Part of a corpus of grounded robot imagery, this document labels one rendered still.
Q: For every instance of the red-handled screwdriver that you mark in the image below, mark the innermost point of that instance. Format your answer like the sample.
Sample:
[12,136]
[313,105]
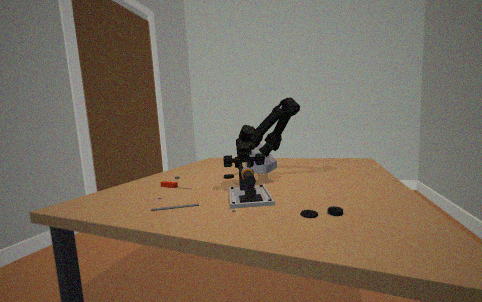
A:
[169,184]

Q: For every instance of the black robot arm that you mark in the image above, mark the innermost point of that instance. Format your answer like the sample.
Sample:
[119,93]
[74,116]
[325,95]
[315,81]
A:
[250,137]

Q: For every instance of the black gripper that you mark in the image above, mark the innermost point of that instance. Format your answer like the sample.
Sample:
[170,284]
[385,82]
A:
[243,157]

